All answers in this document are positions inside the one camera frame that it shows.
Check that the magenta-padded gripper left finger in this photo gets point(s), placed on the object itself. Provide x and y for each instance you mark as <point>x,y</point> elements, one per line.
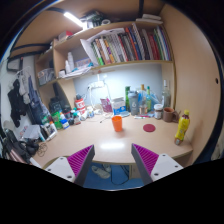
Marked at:
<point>61,166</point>

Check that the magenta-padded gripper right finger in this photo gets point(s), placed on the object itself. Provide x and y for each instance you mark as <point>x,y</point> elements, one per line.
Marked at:
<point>165,165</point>

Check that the yellow drink bottle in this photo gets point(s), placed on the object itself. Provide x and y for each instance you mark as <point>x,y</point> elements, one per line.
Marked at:
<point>182,128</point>

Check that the grey slipper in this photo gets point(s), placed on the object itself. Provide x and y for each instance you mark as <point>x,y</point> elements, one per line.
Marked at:
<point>100,172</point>

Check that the flat round red coaster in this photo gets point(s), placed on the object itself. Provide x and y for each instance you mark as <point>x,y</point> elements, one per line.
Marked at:
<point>149,128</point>

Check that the small blue-labelled white bottle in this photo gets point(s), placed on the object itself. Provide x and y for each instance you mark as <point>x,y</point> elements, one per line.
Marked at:
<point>64,122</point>

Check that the small green plastic bottle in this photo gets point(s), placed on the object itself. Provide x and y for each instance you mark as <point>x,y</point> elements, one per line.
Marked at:
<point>56,120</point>

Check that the brown ceramic mug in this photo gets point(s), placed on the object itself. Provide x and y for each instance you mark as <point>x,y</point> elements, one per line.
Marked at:
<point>168,115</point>

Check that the white-lidded brown jar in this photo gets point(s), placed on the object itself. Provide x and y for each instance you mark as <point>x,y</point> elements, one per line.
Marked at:
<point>158,112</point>

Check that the orange plastic cup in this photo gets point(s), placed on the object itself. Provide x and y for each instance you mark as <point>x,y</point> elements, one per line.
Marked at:
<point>117,124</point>

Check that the red and white canister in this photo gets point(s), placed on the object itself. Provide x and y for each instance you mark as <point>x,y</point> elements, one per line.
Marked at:
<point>80,105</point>

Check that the pale blue hairbrush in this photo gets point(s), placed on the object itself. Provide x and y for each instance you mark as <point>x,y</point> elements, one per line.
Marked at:
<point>124,114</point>

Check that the blue plastic bag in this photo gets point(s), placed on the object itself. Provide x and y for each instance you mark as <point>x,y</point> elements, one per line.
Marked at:
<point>155,99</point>

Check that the clear glass bottle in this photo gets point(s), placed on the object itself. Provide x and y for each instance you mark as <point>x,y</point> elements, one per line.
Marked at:
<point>166,96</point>

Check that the blue and white carton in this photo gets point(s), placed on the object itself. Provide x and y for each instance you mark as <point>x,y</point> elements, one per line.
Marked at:
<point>118,106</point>

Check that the pink packet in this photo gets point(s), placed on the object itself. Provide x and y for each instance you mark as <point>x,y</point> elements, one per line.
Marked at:
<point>106,105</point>

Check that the tall green spray can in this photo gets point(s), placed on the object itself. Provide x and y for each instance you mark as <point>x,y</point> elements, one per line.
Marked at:
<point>127,98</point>

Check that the hanging dark clothes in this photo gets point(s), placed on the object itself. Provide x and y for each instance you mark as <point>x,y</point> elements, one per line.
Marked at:
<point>16,100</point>

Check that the white desk lamp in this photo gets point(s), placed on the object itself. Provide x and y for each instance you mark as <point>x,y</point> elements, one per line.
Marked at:
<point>98,80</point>

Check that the white tube light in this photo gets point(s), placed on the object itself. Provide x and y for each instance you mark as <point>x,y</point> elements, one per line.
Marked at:
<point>73,19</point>

